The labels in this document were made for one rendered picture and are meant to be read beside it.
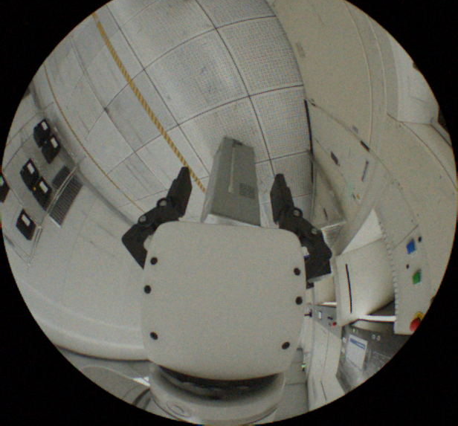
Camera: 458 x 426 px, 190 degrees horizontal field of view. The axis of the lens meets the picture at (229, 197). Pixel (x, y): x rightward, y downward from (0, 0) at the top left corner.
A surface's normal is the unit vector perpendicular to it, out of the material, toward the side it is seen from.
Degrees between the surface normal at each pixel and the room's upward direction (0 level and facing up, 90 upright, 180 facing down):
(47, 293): 90
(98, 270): 90
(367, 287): 90
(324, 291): 90
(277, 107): 0
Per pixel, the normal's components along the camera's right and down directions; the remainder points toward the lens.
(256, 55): -0.06, 0.75
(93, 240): 0.92, -0.21
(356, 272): -0.38, -0.62
